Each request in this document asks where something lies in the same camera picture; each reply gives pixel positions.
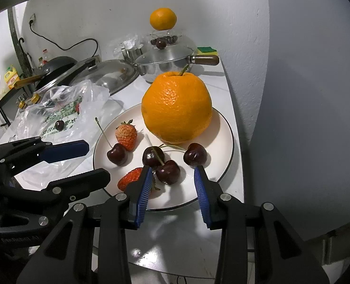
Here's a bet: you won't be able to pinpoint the steel cups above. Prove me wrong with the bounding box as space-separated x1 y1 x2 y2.
122 46 144 64

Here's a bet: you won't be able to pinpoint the small orange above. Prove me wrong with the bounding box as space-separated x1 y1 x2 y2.
150 7 177 31

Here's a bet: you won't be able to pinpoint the steel saucepan wooden handle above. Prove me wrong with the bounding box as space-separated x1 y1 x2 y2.
134 47 220 84

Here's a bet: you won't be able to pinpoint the black power cable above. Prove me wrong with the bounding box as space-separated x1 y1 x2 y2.
30 22 100 58

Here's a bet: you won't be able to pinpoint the large steel lid black knob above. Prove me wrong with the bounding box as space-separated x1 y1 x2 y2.
70 59 140 95

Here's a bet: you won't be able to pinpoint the clear plastic bag green print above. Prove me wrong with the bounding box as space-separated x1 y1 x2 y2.
9 80 110 190

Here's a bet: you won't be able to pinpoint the grey metal pipe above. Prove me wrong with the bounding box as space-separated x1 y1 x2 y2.
7 6 30 74

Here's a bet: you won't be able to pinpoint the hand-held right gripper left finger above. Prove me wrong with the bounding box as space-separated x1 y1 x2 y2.
16 166 154 284

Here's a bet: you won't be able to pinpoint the yellow oil bottle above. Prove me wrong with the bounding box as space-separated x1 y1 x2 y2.
4 65 19 89

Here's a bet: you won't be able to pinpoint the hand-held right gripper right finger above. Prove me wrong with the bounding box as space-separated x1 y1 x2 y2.
194 165 326 284

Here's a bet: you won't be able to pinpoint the small steel lid wooden knob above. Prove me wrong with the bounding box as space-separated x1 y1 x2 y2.
135 39 195 64

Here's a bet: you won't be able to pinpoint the crumpled clear plastic bag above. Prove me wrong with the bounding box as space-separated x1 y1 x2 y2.
108 34 146 55

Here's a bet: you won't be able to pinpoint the green yellow sponge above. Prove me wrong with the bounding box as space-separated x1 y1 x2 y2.
196 46 219 57

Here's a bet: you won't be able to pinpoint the large orange with stem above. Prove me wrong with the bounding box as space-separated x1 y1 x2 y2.
141 64 213 145

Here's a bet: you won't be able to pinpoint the white plate dark rim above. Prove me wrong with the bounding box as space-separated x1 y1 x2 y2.
92 103 235 212

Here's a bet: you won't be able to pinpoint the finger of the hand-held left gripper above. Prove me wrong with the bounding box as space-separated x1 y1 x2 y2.
41 168 112 213
0 136 90 170

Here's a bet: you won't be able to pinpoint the black wok wooden handle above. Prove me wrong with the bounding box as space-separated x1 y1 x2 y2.
13 56 78 91

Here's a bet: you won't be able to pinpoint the steel induction cooker gold knobs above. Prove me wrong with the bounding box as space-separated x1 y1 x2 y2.
18 58 101 108

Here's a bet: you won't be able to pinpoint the clear plastic box of cherries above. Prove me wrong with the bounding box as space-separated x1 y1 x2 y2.
148 30 183 48

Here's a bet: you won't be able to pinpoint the black kitchen rack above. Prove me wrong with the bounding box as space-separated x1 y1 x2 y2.
0 87 30 128

